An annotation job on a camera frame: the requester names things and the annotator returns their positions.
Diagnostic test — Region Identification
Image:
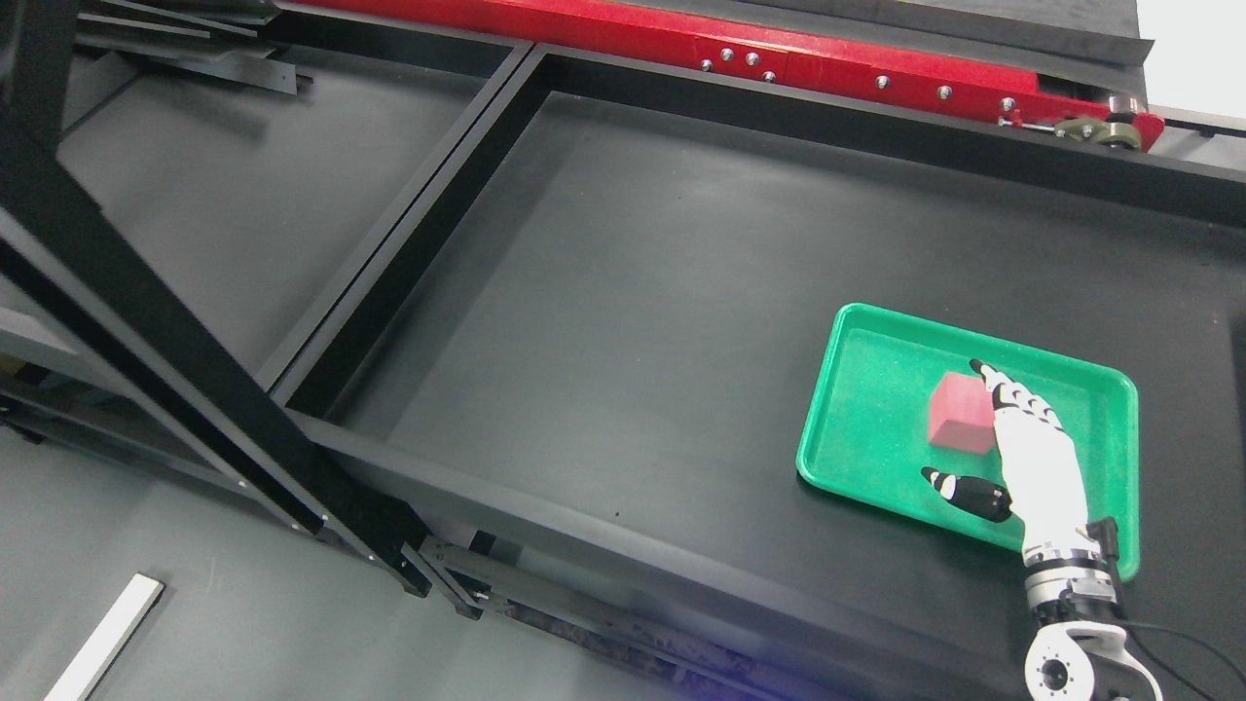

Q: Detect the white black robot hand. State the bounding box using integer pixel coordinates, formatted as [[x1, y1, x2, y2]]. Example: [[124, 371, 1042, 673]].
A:
[[921, 359, 1103, 564]]

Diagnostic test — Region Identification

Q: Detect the pink cube block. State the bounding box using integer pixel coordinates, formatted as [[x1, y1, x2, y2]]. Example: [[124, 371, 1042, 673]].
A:
[[927, 372, 996, 456]]

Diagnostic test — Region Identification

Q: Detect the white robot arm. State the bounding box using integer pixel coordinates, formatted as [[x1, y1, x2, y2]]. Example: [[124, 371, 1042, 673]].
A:
[[1023, 549, 1164, 700]]

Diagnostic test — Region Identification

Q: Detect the green plastic tray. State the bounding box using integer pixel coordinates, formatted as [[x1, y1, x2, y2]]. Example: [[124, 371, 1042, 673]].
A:
[[795, 303, 1141, 581]]

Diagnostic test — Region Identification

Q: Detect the black metal shelf rack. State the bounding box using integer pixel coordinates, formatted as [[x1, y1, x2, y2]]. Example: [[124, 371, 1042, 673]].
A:
[[2, 2, 1244, 700]]

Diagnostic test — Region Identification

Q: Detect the red metal beam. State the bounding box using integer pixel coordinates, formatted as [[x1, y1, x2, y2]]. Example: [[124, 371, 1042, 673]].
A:
[[328, 1, 1166, 151]]

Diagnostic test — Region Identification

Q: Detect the white standing desk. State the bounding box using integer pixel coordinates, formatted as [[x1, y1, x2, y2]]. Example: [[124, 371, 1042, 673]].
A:
[[44, 572, 167, 700]]

